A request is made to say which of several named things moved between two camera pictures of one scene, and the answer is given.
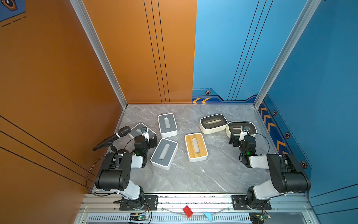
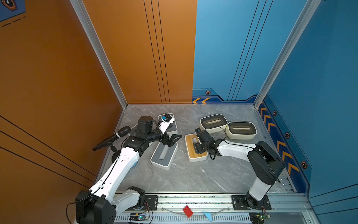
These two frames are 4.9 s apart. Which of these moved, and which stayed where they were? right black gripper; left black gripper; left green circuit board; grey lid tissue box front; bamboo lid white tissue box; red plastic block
Moved: left black gripper; right black gripper
Stayed: red plastic block; bamboo lid white tissue box; left green circuit board; grey lid tissue box front
